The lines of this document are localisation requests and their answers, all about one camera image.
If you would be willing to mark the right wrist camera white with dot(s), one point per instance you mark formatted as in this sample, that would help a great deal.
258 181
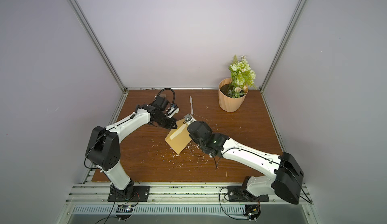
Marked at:
188 119

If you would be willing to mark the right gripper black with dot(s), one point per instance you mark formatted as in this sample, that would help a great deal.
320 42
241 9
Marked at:
196 130

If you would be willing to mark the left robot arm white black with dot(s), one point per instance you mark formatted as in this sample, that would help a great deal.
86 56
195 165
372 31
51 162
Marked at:
104 151

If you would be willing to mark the white plastic knife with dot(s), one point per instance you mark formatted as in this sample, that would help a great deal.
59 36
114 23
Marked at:
191 105

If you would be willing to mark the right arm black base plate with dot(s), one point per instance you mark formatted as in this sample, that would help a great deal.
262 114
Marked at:
239 194

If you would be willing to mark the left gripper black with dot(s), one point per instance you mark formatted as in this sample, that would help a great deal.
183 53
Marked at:
171 125

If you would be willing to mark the aluminium front rail frame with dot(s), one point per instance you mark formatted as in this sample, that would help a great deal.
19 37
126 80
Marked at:
165 198

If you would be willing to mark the ribbed beige flower pot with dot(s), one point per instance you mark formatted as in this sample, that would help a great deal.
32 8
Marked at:
229 101

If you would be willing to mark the right controller board with cable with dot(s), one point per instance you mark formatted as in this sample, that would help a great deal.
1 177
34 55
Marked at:
252 211

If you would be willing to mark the left controller board with cable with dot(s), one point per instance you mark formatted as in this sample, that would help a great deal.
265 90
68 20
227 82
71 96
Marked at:
122 213

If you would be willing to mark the cream letter paper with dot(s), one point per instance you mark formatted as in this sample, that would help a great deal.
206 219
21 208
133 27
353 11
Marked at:
178 131

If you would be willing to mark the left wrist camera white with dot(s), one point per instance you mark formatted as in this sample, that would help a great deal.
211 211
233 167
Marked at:
173 110

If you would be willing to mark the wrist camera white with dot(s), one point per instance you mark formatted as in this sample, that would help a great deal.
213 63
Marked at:
173 110
188 119

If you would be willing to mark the tan paper envelope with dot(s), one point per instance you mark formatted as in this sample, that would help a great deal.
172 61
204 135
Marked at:
179 143

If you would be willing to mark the controller board with cable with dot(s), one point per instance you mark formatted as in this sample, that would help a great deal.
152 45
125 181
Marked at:
252 211
122 213

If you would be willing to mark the green white artificial flowers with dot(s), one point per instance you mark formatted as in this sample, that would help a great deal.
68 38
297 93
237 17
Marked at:
242 77

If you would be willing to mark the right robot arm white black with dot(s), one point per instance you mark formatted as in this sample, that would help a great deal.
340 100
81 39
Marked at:
284 174

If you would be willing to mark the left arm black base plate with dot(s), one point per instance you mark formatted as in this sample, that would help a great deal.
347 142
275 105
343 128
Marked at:
131 193

